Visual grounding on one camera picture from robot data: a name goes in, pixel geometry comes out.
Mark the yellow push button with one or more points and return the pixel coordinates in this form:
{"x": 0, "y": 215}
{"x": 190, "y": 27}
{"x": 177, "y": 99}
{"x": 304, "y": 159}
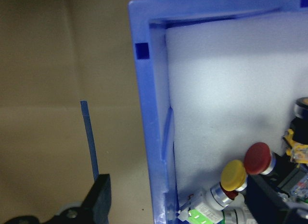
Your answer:
{"x": 233, "y": 174}

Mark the red mushroom push button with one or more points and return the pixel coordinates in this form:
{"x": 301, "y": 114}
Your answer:
{"x": 257, "y": 159}

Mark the black selector switch yellow block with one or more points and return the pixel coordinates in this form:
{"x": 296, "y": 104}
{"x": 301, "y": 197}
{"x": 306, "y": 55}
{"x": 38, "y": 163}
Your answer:
{"x": 298, "y": 130}

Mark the blue bin with push buttons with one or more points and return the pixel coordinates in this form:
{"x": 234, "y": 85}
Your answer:
{"x": 144, "y": 89}

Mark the green push button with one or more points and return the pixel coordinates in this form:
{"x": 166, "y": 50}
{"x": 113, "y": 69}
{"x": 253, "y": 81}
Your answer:
{"x": 238, "y": 216}

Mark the white switch block green tab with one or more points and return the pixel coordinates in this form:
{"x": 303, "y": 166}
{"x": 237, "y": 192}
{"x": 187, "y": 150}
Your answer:
{"x": 204, "y": 207}

